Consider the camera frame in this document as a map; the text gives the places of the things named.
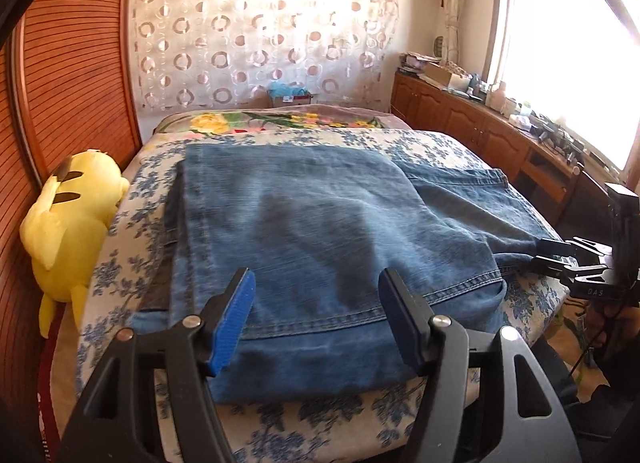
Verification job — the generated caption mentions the colourful floral bed sheet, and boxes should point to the colourful floral bed sheet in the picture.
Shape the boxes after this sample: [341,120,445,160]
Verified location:
[154,104,411,136]

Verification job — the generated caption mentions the white circle pattern curtain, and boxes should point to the white circle pattern curtain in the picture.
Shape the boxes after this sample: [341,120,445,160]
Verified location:
[129,0,399,116]

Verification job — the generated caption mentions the long wooden cabinet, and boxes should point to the long wooden cabinet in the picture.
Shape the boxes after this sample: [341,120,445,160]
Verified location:
[390,71,579,224]

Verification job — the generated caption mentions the yellow Pikachu plush toy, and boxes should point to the yellow Pikachu plush toy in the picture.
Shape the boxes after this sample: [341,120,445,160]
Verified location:
[20,150,129,339]

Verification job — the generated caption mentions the blue denim jeans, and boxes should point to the blue denim jeans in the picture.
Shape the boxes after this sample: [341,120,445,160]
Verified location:
[132,142,549,405]

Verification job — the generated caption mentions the bright window wooden frame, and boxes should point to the bright window wooden frame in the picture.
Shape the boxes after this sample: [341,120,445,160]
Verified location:
[487,0,639,177]

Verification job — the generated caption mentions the cardboard box on cabinet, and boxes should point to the cardboard box on cabinet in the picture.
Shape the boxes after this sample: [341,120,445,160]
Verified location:
[423,63,470,91]

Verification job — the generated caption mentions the blue floral white quilt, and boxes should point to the blue floral white quilt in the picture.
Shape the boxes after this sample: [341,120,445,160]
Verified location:
[76,128,567,462]

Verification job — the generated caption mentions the person's right hand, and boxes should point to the person's right hand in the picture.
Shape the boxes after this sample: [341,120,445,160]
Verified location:
[585,301,639,353]

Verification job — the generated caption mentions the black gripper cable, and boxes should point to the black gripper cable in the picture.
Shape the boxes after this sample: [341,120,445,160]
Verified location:
[564,301,626,389]

